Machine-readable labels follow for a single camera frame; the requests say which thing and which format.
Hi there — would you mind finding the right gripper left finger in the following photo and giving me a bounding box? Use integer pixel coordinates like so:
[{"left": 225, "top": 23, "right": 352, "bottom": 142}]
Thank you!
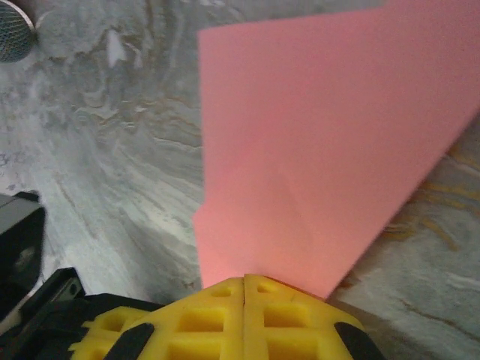
[{"left": 69, "top": 275, "right": 247, "bottom": 360}]

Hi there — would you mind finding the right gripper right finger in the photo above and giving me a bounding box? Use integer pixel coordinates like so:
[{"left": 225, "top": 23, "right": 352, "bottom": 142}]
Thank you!
[{"left": 243, "top": 273, "right": 383, "bottom": 360}]

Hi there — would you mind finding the pink paper sheet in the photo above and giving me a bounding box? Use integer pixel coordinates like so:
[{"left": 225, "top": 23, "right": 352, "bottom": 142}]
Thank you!
[{"left": 190, "top": 0, "right": 480, "bottom": 301}]

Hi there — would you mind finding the red cylinder marker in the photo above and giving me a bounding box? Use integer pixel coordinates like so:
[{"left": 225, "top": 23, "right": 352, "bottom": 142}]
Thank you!
[{"left": 0, "top": 0, "right": 39, "bottom": 64}]

